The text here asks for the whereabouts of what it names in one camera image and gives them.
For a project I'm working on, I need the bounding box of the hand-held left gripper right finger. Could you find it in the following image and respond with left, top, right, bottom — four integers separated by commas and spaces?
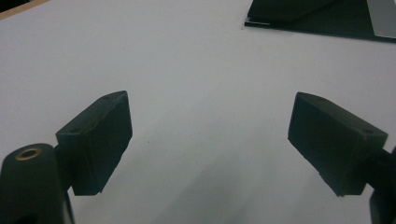
287, 91, 389, 198

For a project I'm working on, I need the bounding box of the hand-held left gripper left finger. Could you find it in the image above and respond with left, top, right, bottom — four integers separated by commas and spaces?
55, 90, 134, 197

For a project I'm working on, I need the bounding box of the white table cover sheet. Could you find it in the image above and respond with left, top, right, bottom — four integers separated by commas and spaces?
0, 0, 396, 224

